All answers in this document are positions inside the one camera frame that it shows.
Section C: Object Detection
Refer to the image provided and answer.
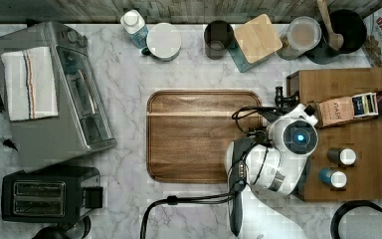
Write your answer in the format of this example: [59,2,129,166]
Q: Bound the dark metal drawer handle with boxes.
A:
[275,87,299,108]

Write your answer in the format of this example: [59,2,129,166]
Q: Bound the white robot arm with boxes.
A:
[225,104,318,239]

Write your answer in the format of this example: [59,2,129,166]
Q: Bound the walnut wooden cutting board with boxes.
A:
[146,90,262,183]

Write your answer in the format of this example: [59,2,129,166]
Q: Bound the white lidded round canister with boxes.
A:
[141,23,182,62]

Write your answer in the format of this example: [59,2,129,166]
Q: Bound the dark cylindrical cup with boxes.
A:
[204,20,234,60]

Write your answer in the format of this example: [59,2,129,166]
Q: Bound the teal canister with bamboo lid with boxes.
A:
[229,14,283,73]

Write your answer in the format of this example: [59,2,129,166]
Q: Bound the white capped plastic bottle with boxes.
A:
[120,10,148,49]

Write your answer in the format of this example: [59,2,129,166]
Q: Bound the stainless steel toaster oven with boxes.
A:
[0,22,116,171]

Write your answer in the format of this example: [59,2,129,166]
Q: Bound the clear lidded glass jar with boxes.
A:
[278,16,321,61]

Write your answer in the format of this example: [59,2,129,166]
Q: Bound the black two-slot toaster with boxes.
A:
[1,165,103,223]

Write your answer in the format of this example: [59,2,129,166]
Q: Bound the black rounded appliance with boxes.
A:
[32,216,92,239]

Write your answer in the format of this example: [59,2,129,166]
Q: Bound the blue spice shaker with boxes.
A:
[318,168,347,188]

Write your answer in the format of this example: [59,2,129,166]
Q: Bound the grey spice shaker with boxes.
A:
[327,147,357,165]

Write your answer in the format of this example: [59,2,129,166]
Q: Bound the wooden spoon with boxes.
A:
[316,0,344,51]

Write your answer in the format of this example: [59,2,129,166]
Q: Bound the white striped dish towel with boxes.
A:
[1,47,59,121]

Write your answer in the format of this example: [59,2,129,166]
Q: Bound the tea bag box assortment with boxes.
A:
[311,91,382,127]

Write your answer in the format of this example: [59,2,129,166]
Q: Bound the black utensil holder crock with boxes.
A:
[305,9,367,65]

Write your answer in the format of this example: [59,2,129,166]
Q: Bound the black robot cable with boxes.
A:
[139,106,280,239]

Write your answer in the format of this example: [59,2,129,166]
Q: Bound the black kettle base ring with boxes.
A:
[329,199,382,239]

